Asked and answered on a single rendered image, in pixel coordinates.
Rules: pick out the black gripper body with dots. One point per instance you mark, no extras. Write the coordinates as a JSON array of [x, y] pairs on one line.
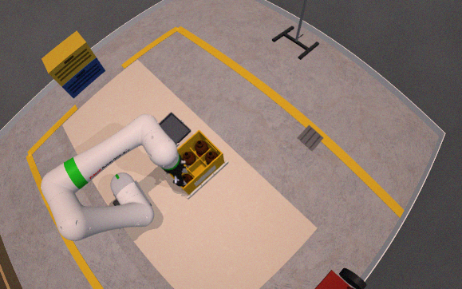
[[177, 174]]

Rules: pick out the yellow divided crate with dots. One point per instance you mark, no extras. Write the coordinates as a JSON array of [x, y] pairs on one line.
[[200, 172]]

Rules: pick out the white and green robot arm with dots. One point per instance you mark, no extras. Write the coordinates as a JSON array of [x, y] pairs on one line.
[[75, 221]]

